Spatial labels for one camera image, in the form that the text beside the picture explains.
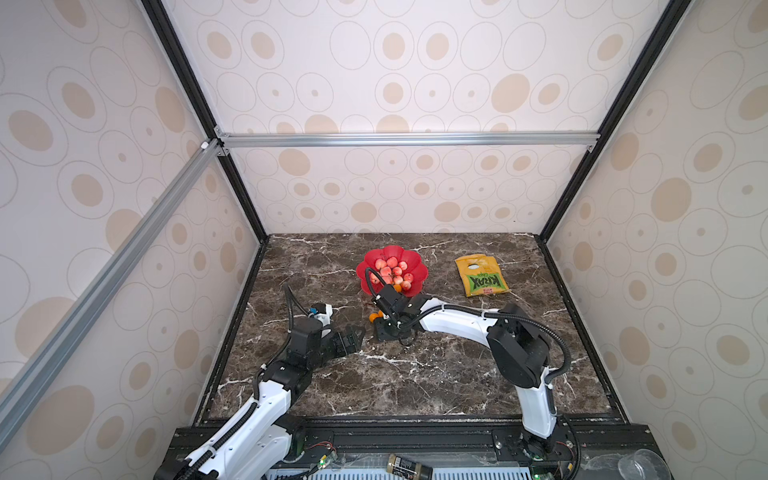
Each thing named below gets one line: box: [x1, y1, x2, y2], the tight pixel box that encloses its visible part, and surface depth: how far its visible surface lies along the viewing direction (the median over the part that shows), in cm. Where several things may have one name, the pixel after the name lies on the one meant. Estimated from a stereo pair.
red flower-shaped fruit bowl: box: [356, 245, 429, 297], surface depth 108 cm
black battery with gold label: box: [386, 454, 433, 480], surface depth 70 cm
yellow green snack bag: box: [455, 254, 512, 298], surface depth 108 cm
